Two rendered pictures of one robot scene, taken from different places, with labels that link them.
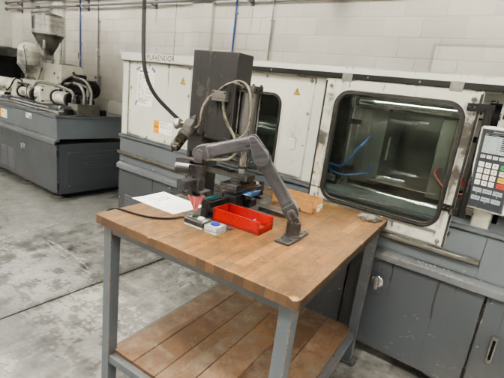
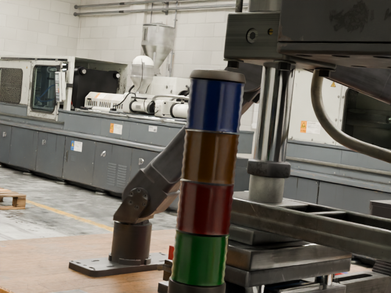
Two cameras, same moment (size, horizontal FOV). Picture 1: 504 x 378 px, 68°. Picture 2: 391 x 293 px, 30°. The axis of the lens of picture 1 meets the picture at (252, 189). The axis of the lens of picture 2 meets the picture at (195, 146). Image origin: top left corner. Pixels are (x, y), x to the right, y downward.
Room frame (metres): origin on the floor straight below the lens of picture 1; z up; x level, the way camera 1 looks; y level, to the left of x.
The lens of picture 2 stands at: (2.64, 0.17, 1.17)
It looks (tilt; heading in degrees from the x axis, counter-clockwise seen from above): 3 degrees down; 194
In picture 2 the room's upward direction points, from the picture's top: 6 degrees clockwise
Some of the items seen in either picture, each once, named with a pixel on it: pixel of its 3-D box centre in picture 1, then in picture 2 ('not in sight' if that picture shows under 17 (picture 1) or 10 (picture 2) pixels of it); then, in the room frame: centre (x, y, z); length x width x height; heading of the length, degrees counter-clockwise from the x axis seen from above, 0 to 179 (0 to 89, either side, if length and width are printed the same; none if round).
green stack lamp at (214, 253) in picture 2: not in sight; (199, 255); (2.14, 0.06, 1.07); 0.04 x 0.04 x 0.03
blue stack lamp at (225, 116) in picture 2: not in sight; (214, 106); (2.14, 0.06, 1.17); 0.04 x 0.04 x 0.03
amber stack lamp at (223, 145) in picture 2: not in sight; (209, 156); (2.14, 0.06, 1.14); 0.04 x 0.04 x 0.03
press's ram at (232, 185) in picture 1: (229, 163); (330, 169); (1.88, 0.13, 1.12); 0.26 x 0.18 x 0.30; 59
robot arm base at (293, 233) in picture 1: (293, 229); (131, 242); (1.51, -0.20, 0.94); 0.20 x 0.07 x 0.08; 149
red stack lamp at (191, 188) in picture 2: not in sight; (205, 206); (2.14, 0.06, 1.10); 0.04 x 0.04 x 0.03
